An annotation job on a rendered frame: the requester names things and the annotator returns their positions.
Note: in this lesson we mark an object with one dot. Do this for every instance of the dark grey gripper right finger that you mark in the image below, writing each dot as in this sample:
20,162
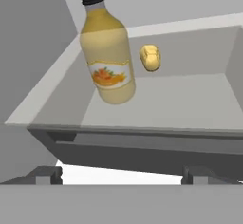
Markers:
199,175

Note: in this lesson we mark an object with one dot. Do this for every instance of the grey fridge drawer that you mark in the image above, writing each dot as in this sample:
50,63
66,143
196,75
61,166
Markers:
152,107

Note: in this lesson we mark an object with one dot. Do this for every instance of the yellow juice bottle black cap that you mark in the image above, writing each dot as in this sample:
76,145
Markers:
107,57

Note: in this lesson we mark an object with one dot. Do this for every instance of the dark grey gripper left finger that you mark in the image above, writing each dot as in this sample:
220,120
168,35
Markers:
44,175

